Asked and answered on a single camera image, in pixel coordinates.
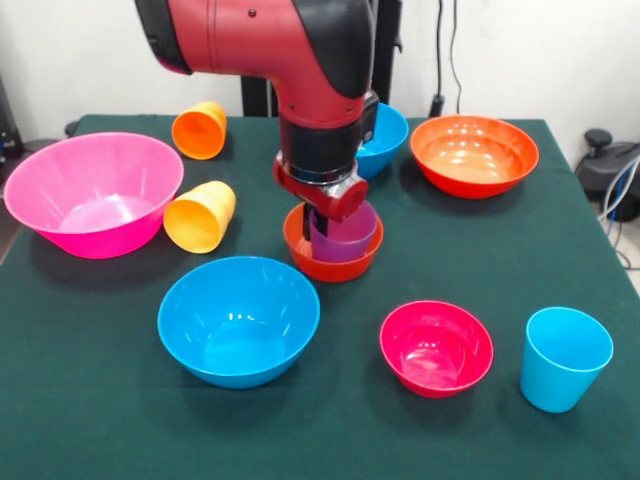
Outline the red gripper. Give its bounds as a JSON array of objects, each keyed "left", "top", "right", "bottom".
[{"left": 272, "top": 154, "right": 370, "bottom": 240}]

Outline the purple cup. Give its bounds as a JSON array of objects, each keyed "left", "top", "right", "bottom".
[{"left": 308, "top": 199, "right": 379, "bottom": 264}]

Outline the small orange bowl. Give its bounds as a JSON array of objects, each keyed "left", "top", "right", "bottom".
[{"left": 282, "top": 199, "right": 385, "bottom": 284}]

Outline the blue bowl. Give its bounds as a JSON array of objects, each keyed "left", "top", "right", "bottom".
[
  {"left": 355, "top": 102, "right": 410, "bottom": 181},
  {"left": 157, "top": 256, "right": 321, "bottom": 390}
]

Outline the yellow cup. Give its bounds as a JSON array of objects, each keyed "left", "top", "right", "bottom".
[{"left": 163, "top": 180, "right": 237, "bottom": 255}]

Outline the orange cup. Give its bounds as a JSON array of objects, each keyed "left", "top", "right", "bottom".
[{"left": 171, "top": 101, "right": 229, "bottom": 161}]

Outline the large orange bowl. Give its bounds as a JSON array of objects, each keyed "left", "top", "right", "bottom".
[{"left": 410, "top": 114, "right": 540, "bottom": 200}]

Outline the small crimson bowl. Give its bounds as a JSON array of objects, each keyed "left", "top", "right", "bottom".
[{"left": 379, "top": 300, "right": 495, "bottom": 400}]

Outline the large pink bowl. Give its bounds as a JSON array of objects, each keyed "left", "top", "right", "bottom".
[{"left": 2, "top": 132, "right": 185, "bottom": 260}]

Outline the light blue cup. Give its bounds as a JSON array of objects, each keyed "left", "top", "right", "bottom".
[{"left": 519, "top": 306, "right": 615, "bottom": 414}]

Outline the dark green table cloth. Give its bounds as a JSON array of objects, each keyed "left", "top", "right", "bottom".
[{"left": 0, "top": 114, "right": 640, "bottom": 480}]

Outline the black equipment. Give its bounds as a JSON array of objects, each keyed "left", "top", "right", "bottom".
[{"left": 0, "top": 74, "right": 22, "bottom": 166}]

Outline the black wall cable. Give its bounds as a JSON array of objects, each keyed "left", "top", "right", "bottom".
[{"left": 429, "top": 0, "right": 479, "bottom": 121}]

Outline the blue cable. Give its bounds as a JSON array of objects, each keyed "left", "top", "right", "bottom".
[{"left": 602, "top": 159, "right": 640, "bottom": 222}]

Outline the white cable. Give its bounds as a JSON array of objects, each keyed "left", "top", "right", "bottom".
[{"left": 597, "top": 154, "right": 640, "bottom": 271}]

